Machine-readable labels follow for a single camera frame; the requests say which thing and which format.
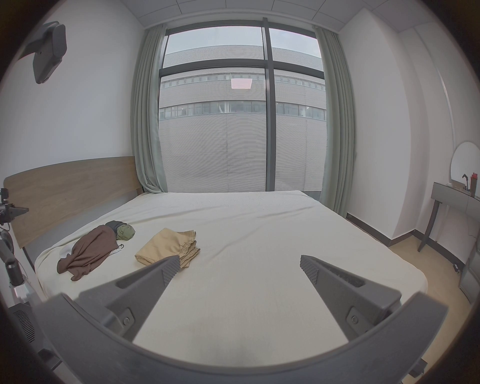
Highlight long grey-green curtain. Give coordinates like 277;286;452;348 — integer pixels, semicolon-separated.
130;24;167;194

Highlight round white mirror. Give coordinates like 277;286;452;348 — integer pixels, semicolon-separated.
450;141;480;196

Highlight window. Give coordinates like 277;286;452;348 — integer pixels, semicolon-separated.
157;17;327;201

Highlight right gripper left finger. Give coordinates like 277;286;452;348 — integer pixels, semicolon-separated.
77;256;181;344

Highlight bed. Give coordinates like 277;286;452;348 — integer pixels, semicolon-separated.
4;155;428;364

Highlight tan shorts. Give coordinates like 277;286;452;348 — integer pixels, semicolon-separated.
134;228;201;269

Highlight grey dressing table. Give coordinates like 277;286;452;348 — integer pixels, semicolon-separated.
417;182;480;263

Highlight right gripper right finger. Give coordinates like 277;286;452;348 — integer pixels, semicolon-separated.
300;255;403;344

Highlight brown garment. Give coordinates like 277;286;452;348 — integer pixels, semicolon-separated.
56;225;121;282

